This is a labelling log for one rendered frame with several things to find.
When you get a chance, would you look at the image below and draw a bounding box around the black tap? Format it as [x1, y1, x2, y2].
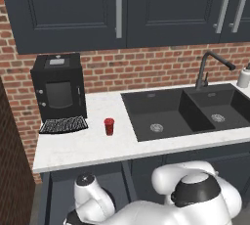
[194, 50, 236, 90]

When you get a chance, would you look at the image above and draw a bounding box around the dark drawer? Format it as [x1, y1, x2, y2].
[37, 160, 139, 225]

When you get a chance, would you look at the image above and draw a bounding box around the white soap dispenser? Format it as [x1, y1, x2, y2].
[235, 64, 250, 89]

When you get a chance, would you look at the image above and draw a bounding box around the red cup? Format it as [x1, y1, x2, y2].
[104, 117, 115, 137]

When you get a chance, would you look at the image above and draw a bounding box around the dark lower cabinet door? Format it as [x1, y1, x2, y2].
[130, 155, 166, 205]
[162, 142, 250, 209]

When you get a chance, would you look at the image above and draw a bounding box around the silver cupboard handle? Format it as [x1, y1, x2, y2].
[213, 0, 235, 34]
[229, 0, 250, 34]
[114, 0, 124, 39]

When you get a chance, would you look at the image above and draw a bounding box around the wide dark cupboard door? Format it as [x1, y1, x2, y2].
[0, 0, 129, 56]

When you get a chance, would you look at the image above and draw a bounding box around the black double sink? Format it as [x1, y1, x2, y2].
[120, 82, 250, 143]

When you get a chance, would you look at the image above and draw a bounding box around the black coffee machine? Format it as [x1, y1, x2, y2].
[30, 52, 90, 135]

